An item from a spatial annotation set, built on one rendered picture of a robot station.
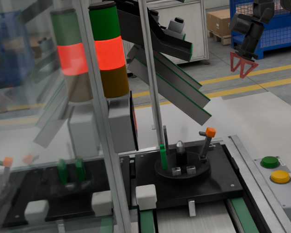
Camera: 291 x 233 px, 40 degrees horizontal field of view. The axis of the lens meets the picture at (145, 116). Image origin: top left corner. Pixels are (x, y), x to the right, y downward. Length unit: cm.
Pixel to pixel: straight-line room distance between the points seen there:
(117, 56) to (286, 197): 48
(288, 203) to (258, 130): 57
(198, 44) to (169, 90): 412
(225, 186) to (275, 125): 58
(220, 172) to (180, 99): 28
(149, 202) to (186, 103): 37
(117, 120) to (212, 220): 37
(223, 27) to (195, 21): 107
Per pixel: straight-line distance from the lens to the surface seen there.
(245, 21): 155
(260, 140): 137
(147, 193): 90
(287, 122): 149
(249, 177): 98
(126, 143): 68
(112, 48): 66
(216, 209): 95
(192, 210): 91
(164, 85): 114
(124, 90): 69
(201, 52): 528
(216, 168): 100
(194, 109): 116
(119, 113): 67
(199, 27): 521
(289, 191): 94
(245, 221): 87
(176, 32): 130
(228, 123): 149
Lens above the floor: 148
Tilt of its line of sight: 23 degrees down
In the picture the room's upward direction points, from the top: 8 degrees counter-clockwise
